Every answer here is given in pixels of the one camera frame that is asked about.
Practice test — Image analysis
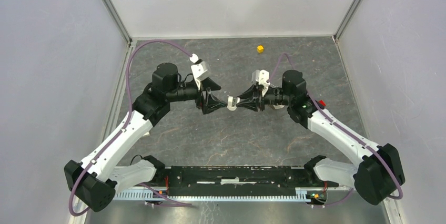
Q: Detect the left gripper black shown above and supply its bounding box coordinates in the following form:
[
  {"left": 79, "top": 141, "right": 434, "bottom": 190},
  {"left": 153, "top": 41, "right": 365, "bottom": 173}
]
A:
[{"left": 166, "top": 77, "right": 227, "bottom": 115}]

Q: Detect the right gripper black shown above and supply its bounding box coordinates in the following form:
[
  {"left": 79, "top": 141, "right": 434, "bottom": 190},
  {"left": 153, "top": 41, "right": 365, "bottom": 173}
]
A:
[{"left": 236, "top": 84, "right": 292, "bottom": 112}]

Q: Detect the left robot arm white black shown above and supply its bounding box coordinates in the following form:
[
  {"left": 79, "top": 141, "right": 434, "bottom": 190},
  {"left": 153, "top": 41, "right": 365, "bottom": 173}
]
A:
[{"left": 64, "top": 60, "right": 226, "bottom": 216}]

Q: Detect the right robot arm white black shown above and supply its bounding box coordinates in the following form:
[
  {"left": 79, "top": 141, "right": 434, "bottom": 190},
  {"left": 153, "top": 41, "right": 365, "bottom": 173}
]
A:
[{"left": 228, "top": 70, "right": 406, "bottom": 205}]

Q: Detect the yellow cube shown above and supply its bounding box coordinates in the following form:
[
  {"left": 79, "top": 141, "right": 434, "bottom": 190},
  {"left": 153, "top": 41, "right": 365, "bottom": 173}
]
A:
[{"left": 257, "top": 45, "right": 265, "bottom": 54}]

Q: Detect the purple red block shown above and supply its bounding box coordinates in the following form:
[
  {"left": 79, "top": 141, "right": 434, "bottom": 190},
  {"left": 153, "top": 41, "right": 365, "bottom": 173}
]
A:
[{"left": 317, "top": 100, "right": 326, "bottom": 109}]

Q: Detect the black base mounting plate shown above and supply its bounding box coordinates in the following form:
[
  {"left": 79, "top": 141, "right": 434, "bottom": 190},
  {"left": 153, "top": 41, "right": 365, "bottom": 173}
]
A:
[{"left": 147, "top": 166, "right": 338, "bottom": 196}]

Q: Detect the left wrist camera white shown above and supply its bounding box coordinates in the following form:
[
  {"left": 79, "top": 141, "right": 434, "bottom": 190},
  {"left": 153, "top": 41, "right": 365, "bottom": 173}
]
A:
[{"left": 189, "top": 54, "right": 211, "bottom": 91}]

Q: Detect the aluminium rail frame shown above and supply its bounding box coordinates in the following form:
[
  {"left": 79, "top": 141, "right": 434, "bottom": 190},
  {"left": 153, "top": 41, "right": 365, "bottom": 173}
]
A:
[{"left": 80, "top": 165, "right": 396, "bottom": 202}]

